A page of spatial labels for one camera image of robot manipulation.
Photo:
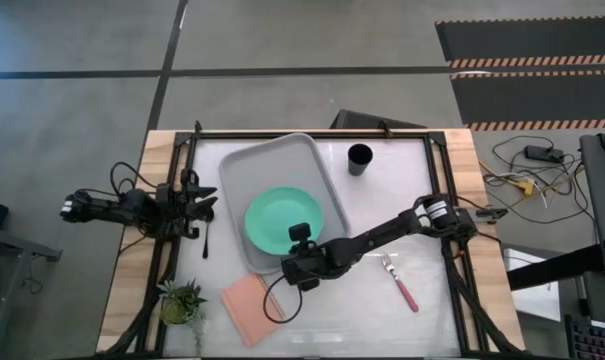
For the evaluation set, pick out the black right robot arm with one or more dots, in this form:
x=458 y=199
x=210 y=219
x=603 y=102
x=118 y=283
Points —
x=382 y=232

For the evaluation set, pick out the small potted green plant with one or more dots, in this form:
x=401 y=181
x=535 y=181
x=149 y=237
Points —
x=181 y=302

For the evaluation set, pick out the black spoon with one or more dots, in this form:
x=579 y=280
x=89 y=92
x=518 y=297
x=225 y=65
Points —
x=206 y=242

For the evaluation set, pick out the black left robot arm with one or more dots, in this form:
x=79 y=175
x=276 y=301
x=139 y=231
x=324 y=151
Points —
x=107 y=207

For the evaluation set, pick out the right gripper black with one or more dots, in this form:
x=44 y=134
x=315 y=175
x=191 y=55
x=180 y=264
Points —
x=322 y=257

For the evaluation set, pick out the teal green plate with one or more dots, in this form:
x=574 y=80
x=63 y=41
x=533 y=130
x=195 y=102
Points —
x=277 y=217

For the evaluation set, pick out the grey side table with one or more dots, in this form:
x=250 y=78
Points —
x=7 y=260

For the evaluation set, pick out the backlit computer keyboard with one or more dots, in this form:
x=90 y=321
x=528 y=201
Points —
x=594 y=340

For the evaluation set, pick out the black power adapter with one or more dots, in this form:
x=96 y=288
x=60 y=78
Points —
x=543 y=153

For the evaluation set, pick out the black clamp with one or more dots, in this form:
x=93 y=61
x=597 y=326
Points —
x=492 y=213

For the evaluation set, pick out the grey plastic tray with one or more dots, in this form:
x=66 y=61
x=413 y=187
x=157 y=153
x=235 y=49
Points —
x=277 y=165

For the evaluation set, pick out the black plastic cup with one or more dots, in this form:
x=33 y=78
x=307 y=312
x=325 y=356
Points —
x=359 y=160

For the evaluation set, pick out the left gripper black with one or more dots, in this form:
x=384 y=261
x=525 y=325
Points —
x=174 y=202

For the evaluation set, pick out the black aluminium table frame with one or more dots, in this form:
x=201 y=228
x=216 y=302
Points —
x=432 y=160

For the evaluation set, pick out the black hazard-striped floor mat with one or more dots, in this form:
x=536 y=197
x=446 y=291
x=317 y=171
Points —
x=527 y=40
x=537 y=97

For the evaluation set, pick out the white box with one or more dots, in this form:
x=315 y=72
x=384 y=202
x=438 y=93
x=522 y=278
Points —
x=532 y=295

